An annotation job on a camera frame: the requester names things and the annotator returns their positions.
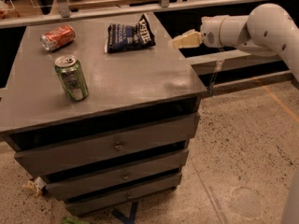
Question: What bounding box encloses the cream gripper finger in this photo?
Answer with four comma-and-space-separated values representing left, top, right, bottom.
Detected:
175, 29, 200, 38
172, 32, 203, 49

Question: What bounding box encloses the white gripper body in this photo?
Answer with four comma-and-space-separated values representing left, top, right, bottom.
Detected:
200, 15, 228, 48

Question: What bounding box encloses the blue chip bag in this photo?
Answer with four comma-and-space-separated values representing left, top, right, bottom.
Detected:
105, 14, 156, 53

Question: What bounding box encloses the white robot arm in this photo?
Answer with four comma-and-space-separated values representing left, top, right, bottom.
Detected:
192, 4, 299, 224

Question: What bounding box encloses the green soda can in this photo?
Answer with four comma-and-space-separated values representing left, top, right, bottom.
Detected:
54, 55, 89, 102

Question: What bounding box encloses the orange soda can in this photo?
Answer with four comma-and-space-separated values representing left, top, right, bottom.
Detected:
40, 24, 76, 51

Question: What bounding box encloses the top grey drawer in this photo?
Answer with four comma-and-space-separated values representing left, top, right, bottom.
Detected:
15, 113, 199, 176

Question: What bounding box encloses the grey drawer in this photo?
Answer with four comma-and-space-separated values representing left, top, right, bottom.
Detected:
46, 148, 189, 201
15, 113, 199, 176
65, 172, 182, 216

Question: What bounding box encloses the grey drawer cabinet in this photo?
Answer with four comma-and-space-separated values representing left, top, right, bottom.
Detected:
0, 18, 205, 204

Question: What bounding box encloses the middle grey drawer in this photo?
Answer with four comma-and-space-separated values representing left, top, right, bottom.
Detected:
46, 148, 189, 201

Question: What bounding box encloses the bottom grey drawer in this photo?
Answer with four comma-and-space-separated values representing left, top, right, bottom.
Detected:
65, 172, 182, 216

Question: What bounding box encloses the blue tape on floor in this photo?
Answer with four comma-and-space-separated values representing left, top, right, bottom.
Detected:
111, 201, 139, 224

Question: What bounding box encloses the crumpled paper scrap on floor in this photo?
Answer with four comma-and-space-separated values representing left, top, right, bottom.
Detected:
22, 176, 46, 197

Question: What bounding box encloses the green object on floor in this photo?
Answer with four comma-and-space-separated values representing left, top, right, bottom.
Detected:
61, 217, 91, 224

